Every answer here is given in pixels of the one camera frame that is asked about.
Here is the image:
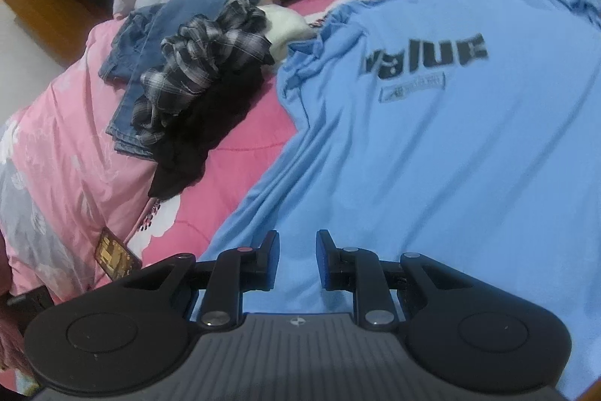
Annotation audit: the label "black garment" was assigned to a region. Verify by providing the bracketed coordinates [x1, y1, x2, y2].
[148, 63, 269, 201]

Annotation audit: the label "blue denim jeans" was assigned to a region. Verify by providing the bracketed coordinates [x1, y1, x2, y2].
[98, 0, 266, 158]

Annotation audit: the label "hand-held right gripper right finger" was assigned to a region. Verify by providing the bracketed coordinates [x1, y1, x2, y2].
[317, 229, 473, 330]

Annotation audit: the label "white garment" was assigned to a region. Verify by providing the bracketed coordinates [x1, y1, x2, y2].
[258, 4, 318, 64]

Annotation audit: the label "light pink quilt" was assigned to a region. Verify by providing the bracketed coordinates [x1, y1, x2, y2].
[0, 0, 249, 305]

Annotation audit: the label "dark red cloth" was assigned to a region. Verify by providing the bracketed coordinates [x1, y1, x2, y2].
[0, 241, 30, 376]

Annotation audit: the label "black white plaid shirt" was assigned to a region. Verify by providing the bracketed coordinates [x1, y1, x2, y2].
[131, 0, 276, 143]

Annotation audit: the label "blue printed t-shirt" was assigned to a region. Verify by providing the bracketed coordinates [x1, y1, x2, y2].
[188, 0, 601, 401]

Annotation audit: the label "pink floral blanket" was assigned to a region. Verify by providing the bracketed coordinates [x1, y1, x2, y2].
[138, 0, 580, 272]

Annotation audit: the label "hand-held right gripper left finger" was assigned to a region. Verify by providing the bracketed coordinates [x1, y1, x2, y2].
[124, 230, 281, 330]

